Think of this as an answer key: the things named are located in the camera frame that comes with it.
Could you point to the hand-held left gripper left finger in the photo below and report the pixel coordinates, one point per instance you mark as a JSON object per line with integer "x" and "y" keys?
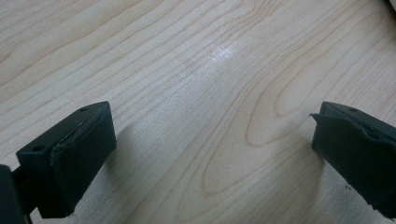
{"x": 71, "y": 155}

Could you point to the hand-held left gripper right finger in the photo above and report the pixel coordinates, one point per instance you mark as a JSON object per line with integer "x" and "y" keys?
{"x": 358, "y": 149}

